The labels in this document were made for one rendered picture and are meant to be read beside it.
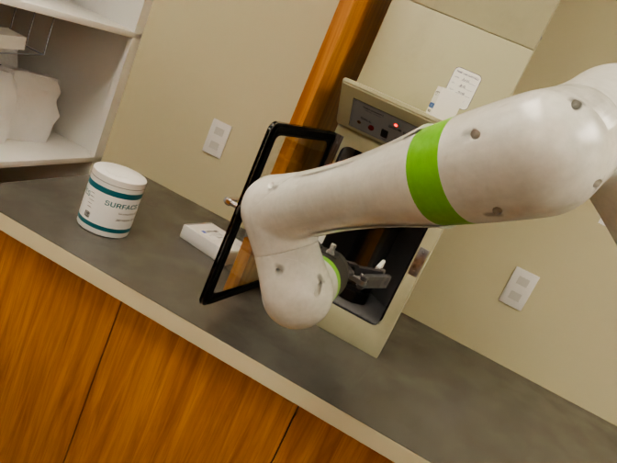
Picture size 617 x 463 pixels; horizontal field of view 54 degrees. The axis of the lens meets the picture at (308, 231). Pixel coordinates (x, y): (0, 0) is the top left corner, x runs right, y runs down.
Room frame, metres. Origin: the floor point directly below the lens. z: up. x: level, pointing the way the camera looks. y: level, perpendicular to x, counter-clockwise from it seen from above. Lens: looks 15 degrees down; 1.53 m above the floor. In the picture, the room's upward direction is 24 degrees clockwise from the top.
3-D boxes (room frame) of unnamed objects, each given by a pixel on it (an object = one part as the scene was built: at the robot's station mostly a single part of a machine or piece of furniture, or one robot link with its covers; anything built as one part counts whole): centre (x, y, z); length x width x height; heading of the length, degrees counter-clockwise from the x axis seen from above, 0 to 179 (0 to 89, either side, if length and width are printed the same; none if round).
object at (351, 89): (1.31, -0.11, 1.46); 0.32 x 0.11 x 0.10; 77
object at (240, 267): (1.24, 0.09, 1.19); 0.30 x 0.01 x 0.40; 159
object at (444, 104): (1.30, -0.15, 1.54); 0.05 x 0.05 x 0.06; 6
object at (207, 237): (1.57, 0.22, 0.96); 0.16 x 0.12 x 0.04; 66
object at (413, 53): (1.49, -0.15, 1.33); 0.32 x 0.25 x 0.77; 77
